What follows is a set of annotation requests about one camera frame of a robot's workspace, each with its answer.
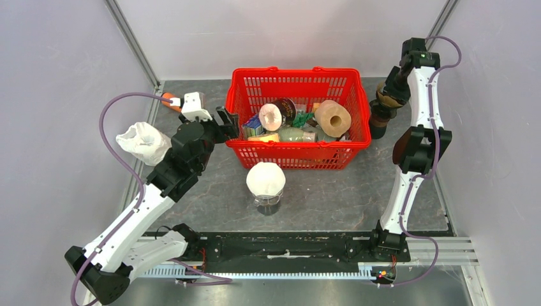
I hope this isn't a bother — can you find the green lotion bottle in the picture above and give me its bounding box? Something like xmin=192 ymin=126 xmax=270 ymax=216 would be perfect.
xmin=278 ymin=127 xmax=317 ymax=142

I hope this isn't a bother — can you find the green crumpled wrapper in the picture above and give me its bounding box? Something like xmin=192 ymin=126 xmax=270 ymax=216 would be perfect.
xmin=291 ymin=113 xmax=314 ymax=128

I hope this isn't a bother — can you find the yellow sponge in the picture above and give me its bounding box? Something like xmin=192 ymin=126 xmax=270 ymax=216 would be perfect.
xmin=248 ymin=133 xmax=280 ymax=143

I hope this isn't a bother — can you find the red plastic shopping basket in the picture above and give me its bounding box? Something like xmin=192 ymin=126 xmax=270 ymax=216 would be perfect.
xmin=225 ymin=66 xmax=371 ymax=170

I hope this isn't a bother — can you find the purple cable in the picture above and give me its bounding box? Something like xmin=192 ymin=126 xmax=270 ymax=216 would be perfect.
xmin=70 ymin=92 xmax=175 ymax=306
xmin=376 ymin=36 xmax=463 ymax=289

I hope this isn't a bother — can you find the white plastic bag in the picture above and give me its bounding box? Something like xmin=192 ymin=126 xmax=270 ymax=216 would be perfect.
xmin=115 ymin=122 xmax=172 ymax=166

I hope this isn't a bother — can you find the orange cylinder with blue cap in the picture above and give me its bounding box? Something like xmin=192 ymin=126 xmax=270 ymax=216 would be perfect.
xmin=161 ymin=92 xmax=184 ymax=113

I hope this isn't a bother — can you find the dark green glass dripper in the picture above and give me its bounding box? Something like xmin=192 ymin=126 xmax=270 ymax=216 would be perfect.
xmin=369 ymin=99 xmax=397 ymax=124

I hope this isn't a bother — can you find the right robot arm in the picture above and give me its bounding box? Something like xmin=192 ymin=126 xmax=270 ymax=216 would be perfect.
xmin=368 ymin=38 xmax=452 ymax=261

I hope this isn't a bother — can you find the white cable duct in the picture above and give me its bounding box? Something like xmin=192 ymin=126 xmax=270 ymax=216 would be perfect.
xmin=140 ymin=264 xmax=376 ymax=281

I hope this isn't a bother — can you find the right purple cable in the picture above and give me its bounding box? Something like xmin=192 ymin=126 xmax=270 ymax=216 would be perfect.
xmin=376 ymin=36 xmax=463 ymax=289

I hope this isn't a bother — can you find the brown toilet paper roll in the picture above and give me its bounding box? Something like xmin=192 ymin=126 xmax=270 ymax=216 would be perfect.
xmin=314 ymin=99 xmax=352 ymax=138

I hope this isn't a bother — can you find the white paper coffee filter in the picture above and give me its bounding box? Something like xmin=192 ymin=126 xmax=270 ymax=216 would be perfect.
xmin=246 ymin=162 xmax=286 ymax=196

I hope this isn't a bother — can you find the blue packaged sponge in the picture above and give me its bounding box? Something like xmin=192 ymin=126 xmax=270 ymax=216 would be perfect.
xmin=242 ymin=114 xmax=265 ymax=140

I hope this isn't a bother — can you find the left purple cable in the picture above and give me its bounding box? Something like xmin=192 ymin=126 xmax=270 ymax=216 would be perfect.
xmin=70 ymin=92 xmax=175 ymax=306

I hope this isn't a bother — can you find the clear glass dripper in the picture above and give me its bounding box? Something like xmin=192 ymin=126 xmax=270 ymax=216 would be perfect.
xmin=254 ymin=192 xmax=283 ymax=207

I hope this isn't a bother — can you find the black mounting rail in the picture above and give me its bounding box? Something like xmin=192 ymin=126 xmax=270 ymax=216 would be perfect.
xmin=179 ymin=231 xmax=411 ymax=273

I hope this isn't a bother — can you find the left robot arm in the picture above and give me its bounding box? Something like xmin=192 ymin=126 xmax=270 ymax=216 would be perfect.
xmin=64 ymin=92 xmax=240 ymax=305

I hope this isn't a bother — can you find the brown paper coffee filter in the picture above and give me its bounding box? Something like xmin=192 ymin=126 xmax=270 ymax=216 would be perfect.
xmin=376 ymin=81 xmax=407 ymax=109

